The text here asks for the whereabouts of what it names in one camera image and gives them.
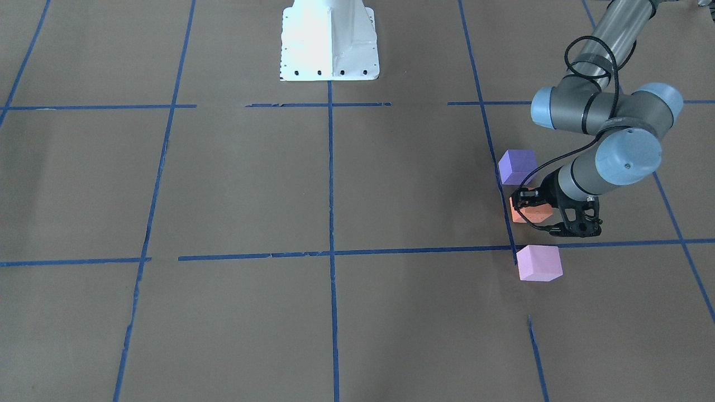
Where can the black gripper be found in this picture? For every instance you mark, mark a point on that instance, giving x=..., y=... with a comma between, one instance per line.
x=548, y=191

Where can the orange foam cube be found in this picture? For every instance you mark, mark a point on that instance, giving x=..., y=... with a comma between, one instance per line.
x=534, y=214

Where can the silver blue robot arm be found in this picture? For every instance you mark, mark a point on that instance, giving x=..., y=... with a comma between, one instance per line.
x=625, y=130

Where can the purple foam cube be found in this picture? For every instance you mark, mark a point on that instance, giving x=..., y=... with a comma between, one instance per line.
x=515, y=165

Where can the pink foam cube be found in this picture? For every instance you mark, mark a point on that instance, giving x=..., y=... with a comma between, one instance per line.
x=539, y=263

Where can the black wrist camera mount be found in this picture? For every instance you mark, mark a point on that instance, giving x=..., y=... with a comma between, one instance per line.
x=580, y=218

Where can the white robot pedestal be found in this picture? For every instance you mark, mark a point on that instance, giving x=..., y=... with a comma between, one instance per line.
x=328, y=41

